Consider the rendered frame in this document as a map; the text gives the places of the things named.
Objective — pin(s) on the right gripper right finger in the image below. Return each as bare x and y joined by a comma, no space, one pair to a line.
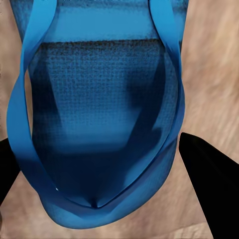
215,178

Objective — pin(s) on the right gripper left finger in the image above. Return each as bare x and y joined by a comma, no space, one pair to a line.
9,168

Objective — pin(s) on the sandal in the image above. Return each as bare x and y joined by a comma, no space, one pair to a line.
108,104

